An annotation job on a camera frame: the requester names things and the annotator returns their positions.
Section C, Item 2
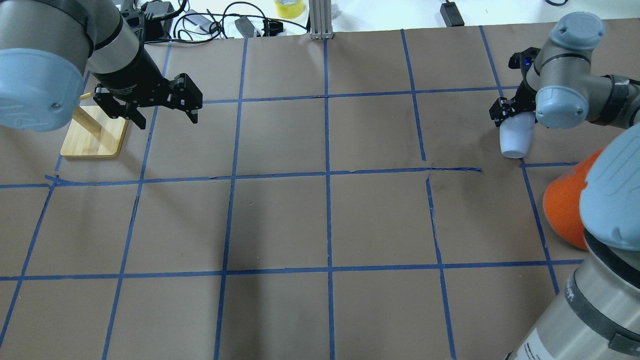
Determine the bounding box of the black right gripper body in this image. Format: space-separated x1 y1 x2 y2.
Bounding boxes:
508 47 541 109

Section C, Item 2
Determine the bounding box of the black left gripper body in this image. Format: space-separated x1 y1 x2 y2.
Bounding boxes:
93 73 177 117

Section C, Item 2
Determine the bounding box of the light blue plastic cup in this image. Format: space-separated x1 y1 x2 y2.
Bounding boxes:
499 111 537 159

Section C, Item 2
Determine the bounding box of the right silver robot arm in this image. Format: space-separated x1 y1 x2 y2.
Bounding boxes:
489 11 639 360

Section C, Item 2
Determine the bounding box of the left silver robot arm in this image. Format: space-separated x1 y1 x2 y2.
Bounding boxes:
0 0 203 132

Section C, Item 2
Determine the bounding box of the wooden cup rack stand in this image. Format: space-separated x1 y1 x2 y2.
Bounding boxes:
60 104 128 158

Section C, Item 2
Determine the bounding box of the black power adapter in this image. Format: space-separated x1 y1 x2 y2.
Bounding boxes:
439 0 466 28

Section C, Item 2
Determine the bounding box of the orange soda can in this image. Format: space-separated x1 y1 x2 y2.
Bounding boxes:
542 147 604 251

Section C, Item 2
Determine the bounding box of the yellow tape roll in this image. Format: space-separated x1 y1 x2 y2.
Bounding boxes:
273 0 305 19

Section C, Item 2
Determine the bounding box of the aluminium frame post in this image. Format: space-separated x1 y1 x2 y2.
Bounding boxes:
308 0 334 41

